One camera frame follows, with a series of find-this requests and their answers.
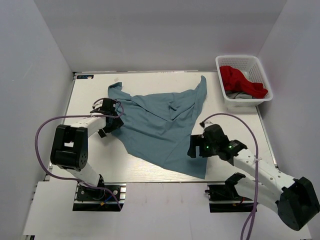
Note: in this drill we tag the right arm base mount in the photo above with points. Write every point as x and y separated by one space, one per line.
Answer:
222 200

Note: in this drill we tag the blue label sticker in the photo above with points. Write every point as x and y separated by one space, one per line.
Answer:
85 76

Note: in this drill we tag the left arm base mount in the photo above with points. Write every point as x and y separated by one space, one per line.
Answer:
92 200

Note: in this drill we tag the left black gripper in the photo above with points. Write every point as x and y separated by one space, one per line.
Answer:
117 123

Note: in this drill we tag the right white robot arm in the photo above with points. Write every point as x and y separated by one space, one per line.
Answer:
293 200

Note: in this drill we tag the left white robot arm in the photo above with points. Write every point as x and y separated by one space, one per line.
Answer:
70 149

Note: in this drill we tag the red t-shirt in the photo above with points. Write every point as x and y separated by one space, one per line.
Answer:
234 81

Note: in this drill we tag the blue-grey t-shirt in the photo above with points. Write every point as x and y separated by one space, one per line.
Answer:
157 127

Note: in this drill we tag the white plastic basket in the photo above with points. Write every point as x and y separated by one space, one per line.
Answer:
253 71

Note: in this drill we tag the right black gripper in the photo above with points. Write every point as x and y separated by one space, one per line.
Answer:
198 140

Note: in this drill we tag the grey t-shirt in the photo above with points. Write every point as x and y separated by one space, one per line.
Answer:
238 95

